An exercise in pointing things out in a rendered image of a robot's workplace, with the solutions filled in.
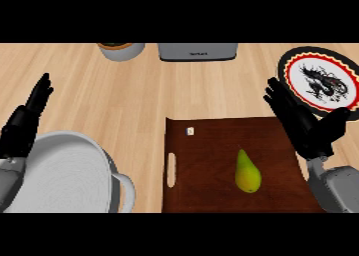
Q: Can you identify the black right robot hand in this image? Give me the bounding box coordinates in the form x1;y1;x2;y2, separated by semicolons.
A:
262;77;352;161

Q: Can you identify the dragon print plate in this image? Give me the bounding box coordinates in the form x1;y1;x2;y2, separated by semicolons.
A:
277;46;359;122

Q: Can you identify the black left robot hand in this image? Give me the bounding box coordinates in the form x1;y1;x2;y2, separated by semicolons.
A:
0;72;55;160

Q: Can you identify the large white pot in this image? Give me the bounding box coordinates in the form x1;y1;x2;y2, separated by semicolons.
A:
3;130;138;214

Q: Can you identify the dark brown wooden tray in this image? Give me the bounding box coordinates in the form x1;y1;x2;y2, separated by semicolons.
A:
161;116;327;214

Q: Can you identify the grey appliance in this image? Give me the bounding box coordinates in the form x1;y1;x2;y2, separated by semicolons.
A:
157;43;240;62

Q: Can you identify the green yellow pear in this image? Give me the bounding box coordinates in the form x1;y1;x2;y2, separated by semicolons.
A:
234;148;263;194

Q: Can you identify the white plant pot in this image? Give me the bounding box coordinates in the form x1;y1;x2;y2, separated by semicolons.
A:
96;43;147;63

